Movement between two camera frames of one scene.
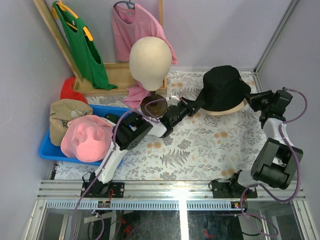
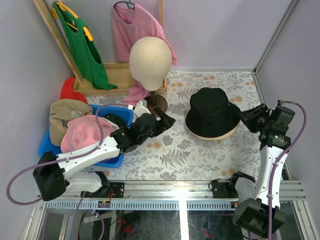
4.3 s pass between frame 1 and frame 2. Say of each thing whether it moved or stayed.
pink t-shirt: stayed
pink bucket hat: stayed
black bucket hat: moved
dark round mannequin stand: stayed
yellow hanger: stayed
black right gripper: moved
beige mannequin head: stayed
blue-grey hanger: stayed
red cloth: stayed
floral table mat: stayed
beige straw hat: moved
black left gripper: moved
